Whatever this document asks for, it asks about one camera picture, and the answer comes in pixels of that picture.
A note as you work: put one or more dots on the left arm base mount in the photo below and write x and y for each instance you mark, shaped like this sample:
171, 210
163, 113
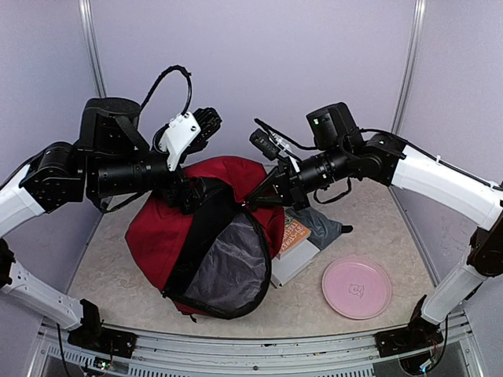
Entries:
92, 335

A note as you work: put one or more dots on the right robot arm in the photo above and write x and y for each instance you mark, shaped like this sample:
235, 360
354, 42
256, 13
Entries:
343, 154

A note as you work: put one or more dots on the right metal corner post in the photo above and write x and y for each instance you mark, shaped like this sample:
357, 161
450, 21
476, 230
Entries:
411, 61

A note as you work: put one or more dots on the front metal rail frame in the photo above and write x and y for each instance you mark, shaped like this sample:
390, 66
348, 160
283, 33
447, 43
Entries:
156, 353

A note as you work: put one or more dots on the white large book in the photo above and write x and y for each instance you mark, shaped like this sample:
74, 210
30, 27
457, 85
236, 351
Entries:
292, 262

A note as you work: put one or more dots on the metal corner post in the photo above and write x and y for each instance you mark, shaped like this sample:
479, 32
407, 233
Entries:
411, 61
90, 38

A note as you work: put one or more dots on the left metal corner post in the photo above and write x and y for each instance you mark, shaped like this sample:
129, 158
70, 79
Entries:
90, 38

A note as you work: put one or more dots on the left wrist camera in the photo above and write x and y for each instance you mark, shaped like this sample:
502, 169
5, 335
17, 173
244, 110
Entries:
187, 134

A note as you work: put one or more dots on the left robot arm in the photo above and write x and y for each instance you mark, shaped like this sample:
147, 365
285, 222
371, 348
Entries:
110, 158

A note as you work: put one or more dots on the orange treehouse book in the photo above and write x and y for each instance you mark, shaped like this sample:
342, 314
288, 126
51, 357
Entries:
294, 234

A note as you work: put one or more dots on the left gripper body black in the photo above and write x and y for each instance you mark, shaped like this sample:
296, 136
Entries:
175, 194

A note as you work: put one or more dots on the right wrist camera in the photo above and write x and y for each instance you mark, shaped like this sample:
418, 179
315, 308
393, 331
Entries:
274, 147

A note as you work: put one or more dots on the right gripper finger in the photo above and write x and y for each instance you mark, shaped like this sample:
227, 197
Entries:
267, 189
258, 202

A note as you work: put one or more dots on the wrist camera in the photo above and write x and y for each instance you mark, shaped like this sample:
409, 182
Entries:
187, 134
274, 147

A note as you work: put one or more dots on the pink round plate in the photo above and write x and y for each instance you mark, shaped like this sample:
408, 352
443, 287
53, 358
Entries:
356, 288

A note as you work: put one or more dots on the red student backpack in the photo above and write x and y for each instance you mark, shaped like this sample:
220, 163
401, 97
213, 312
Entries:
215, 259

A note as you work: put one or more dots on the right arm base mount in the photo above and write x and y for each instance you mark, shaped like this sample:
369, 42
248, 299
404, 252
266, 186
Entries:
416, 335

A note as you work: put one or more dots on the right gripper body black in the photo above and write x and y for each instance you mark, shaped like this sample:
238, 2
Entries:
299, 194

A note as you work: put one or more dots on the grey fabric pouch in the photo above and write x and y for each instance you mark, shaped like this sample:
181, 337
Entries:
324, 231

